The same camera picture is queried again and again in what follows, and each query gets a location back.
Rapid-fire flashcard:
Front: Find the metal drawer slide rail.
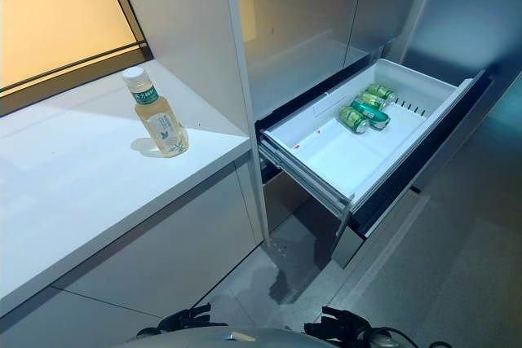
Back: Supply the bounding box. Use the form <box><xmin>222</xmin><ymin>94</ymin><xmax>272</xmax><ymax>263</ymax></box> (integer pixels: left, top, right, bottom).
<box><xmin>258</xmin><ymin>138</ymin><xmax>352</xmax><ymax>240</ymax></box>

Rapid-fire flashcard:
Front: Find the dark green drink can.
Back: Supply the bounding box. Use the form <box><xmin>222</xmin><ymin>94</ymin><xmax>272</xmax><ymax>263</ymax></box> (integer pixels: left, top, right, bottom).
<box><xmin>350</xmin><ymin>99</ymin><xmax>392</xmax><ymax>130</ymax></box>

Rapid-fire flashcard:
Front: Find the stainless steel fridge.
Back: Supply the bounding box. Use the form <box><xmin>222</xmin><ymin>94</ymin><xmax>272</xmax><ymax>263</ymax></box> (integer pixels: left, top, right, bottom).
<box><xmin>223</xmin><ymin>0</ymin><xmax>522</xmax><ymax>245</ymax></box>

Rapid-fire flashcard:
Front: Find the white fridge drawer bin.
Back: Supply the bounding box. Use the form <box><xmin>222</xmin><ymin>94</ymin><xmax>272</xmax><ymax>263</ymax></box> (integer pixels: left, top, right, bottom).
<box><xmin>260</xmin><ymin>58</ymin><xmax>475</xmax><ymax>203</ymax></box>

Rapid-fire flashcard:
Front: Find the tall white cabinet panel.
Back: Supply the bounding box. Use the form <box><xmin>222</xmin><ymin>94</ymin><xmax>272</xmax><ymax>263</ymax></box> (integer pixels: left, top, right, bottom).
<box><xmin>110</xmin><ymin>0</ymin><xmax>272</xmax><ymax>244</ymax></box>

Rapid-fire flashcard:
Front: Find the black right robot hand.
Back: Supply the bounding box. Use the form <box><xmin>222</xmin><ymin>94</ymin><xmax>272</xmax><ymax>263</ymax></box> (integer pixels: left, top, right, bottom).
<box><xmin>303</xmin><ymin>306</ymin><xmax>370</xmax><ymax>343</ymax></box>

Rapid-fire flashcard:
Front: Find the lit window with black frame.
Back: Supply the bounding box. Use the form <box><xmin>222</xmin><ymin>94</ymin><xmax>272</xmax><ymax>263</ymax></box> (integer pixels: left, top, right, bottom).
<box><xmin>0</xmin><ymin>0</ymin><xmax>154</xmax><ymax>119</ymax></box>

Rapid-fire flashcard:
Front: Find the white open drawer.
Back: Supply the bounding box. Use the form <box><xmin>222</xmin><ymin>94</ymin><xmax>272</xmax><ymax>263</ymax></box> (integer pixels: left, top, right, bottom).
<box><xmin>330</xmin><ymin>69</ymin><xmax>497</xmax><ymax>270</ymax></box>

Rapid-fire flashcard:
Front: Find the silver robot torso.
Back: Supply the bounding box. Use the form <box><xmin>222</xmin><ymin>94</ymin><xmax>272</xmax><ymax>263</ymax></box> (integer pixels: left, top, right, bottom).
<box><xmin>122</xmin><ymin>325</ymin><xmax>324</xmax><ymax>348</ymax></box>

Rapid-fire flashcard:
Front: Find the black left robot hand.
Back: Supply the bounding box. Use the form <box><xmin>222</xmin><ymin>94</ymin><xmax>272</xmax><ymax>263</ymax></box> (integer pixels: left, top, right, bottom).
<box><xmin>157</xmin><ymin>302</ymin><xmax>224</xmax><ymax>332</ymax></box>

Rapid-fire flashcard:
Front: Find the yellow tea bottle white cap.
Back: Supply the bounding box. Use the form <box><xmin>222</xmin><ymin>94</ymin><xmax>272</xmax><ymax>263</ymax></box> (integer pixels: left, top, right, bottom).
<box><xmin>122</xmin><ymin>66</ymin><xmax>190</xmax><ymax>158</ymax></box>

